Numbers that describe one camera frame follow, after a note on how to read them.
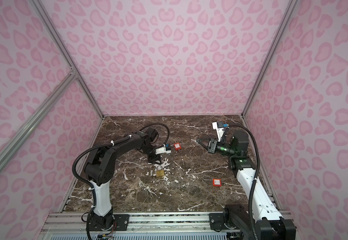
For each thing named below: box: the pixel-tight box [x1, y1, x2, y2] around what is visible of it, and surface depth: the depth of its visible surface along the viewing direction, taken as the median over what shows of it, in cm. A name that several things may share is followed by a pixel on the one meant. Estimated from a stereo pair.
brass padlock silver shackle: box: [156, 165, 165, 177], surface depth 92 cm
